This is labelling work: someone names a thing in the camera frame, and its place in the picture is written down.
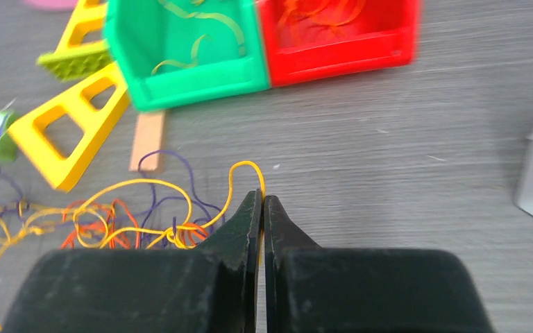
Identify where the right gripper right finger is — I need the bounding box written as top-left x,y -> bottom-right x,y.
263,195 -> 320,332

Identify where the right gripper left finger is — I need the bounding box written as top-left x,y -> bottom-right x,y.
199,189 -> 263,332

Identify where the small wooden block upright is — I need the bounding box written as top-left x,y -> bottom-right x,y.
128,110 -> 168,171

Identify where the yellow triangle block lower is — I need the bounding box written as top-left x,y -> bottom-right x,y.
8,63 -> 130,192

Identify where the yellow triangle block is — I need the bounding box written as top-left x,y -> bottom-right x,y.
8,63 -> 130,192
55,0 -> 108,52

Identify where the red plastic bin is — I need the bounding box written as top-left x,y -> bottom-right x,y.
256,1 -> 423,87

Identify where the green plastic bin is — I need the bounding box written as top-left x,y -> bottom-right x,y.
103,1 -> 271,112

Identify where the green lego brick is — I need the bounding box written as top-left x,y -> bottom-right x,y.
36,40 -> 112,81

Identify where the yellow triangle block upper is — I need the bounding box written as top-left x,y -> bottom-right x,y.
55,0 -> 108,52

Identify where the pink metronome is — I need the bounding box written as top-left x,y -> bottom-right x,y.
22,0 -> 78,12

